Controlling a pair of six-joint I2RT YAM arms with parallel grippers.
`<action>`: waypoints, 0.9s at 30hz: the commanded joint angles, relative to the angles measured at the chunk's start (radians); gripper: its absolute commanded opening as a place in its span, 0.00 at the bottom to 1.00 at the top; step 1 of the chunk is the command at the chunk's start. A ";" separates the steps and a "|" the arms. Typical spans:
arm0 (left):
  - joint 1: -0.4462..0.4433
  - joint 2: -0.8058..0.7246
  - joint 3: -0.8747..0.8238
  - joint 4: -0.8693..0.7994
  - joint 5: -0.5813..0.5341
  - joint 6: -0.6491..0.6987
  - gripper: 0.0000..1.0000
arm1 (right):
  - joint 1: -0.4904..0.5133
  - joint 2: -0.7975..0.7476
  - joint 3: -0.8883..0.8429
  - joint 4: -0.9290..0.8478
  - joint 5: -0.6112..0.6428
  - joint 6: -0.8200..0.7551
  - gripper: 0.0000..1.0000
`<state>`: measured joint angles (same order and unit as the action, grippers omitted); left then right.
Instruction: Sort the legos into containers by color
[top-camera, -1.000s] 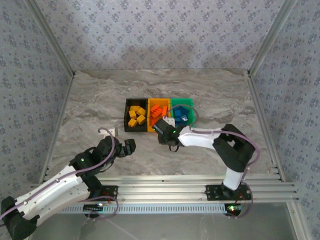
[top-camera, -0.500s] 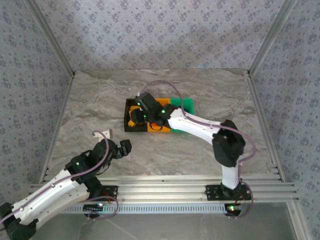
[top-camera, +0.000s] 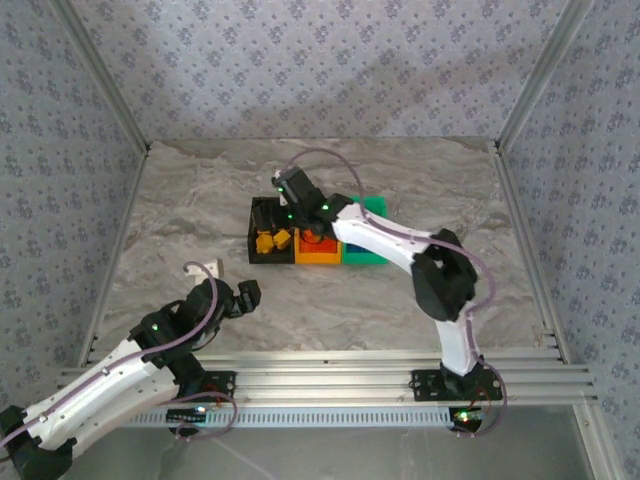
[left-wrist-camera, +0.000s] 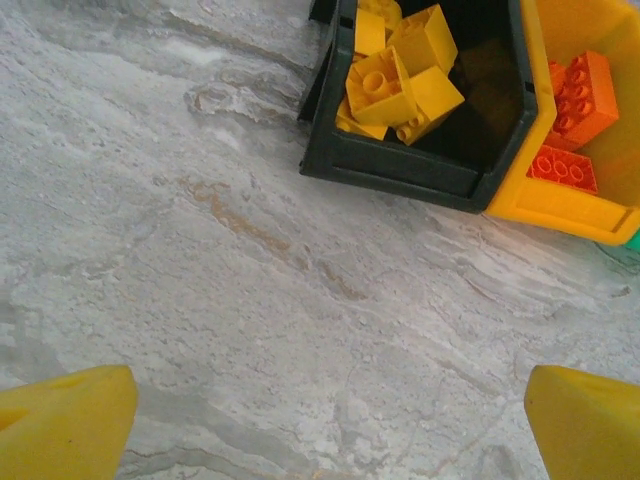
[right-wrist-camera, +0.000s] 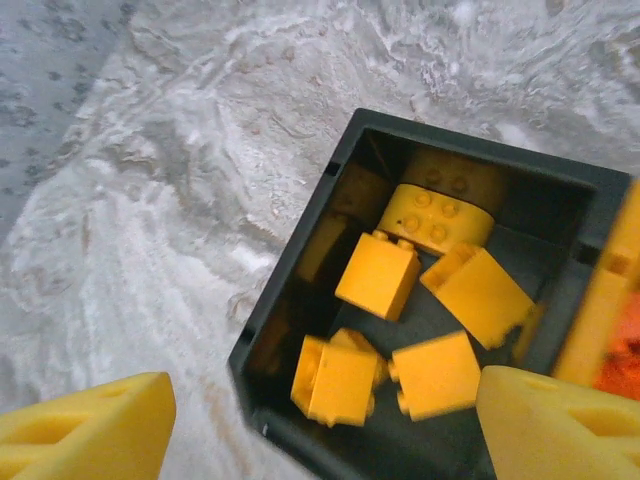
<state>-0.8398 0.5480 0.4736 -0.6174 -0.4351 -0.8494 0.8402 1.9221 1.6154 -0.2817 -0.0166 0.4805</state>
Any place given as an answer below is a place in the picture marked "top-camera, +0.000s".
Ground grey slotted cable duct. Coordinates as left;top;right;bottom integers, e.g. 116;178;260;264
119;407;484;430

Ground left small circuit board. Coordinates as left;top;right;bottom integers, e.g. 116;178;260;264
166;407;210;424

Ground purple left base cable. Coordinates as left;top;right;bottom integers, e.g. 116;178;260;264
164;389;239;444

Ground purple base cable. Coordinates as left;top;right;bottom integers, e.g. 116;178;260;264
452;359;510;439
164;389;239;444

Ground aluminium corner post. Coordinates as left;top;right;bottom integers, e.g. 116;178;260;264
49;0;152;154
497;0;599;151

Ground right small circuit board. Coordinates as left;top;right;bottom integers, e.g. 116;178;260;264
448;407;485;427

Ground black plastic bin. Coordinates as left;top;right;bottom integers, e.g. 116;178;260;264
248;196;297;265

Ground thin white wire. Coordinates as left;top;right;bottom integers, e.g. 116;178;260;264
209;434;281;480

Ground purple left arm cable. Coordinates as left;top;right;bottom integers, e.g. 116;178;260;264
0;260;221;451

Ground wide aluminium base rail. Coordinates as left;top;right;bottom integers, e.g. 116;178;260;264
57;349;599;407

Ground green plastic bin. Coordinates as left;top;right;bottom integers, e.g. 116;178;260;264
341;195;389;266

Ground aluminium frame leg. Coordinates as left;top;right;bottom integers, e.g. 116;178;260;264
574;402;624;480

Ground orange-yellow plastic bin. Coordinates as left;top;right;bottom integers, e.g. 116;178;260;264
293;225;344;266

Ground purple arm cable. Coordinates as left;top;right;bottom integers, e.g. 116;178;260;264
285;149;499;361
0;260;221;451

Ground aluminium side rail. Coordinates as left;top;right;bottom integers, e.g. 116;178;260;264
77;147;154;354
487;139;574;364

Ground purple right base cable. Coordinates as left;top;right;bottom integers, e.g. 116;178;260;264
452;359;510;439

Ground small circuit board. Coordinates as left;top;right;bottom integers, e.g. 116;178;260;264
166;407;210;424
448;407;485;427

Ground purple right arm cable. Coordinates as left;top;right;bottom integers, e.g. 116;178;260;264
285;149;499;361

